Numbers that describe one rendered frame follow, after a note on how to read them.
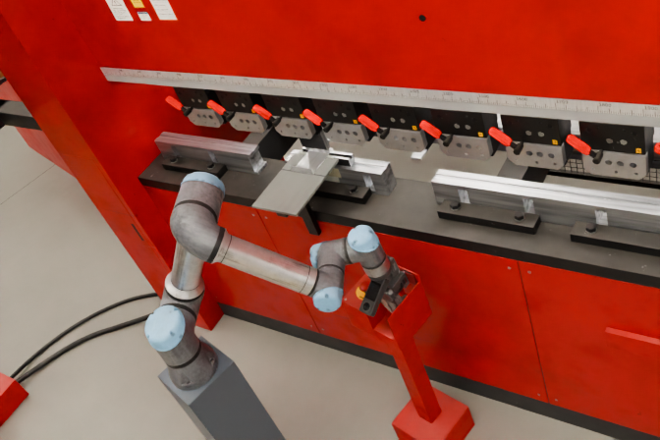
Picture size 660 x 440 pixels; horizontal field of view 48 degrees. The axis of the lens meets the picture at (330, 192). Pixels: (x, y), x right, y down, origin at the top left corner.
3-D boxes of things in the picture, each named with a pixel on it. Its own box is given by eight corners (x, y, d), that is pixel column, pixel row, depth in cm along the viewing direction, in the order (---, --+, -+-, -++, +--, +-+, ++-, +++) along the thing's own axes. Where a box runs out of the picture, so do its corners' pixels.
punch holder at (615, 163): (583, 173, 188) (577, 122, 177) (594, 151, 192) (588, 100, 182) (646, 181, 179) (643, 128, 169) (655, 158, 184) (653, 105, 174)
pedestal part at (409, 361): (418, 415, 263) (378, 322, 230) (428, 403, 266) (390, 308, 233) (431, 424, 259) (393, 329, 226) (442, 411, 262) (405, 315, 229)
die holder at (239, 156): (164, 158, 298) (153, 140, 292) (173, 149, 302) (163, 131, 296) (258, 174, 270) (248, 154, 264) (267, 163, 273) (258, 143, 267)
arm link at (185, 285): (154, 327, 222) (172, 197, 186) (166, 289, 233) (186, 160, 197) (193, 335, 223) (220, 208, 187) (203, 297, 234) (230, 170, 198)
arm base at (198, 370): (190, 399, 216) (174, 379, 209) (162, 374, 226) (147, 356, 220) (228, 362, 221) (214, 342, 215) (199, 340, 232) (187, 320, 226)
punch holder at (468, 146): (442, 155, 210) (428, 109, 200) (454, 137, 215) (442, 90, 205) (491, 161, 202) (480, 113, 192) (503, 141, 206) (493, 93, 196)
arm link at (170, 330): (157, 368, 215) (136, 340, 206) (168, 331, 225) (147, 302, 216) (194, 363, 212) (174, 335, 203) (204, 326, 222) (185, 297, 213)
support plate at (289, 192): (252, 207, 237) (251, 205, 237) (296, 154, 252) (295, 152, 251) (297, 216, 227) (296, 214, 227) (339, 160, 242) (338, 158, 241)
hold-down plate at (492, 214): (438, 218, 224) (436, 211, 223) (446, 205, 227) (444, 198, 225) (534, 235, 207) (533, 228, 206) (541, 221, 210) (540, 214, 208)
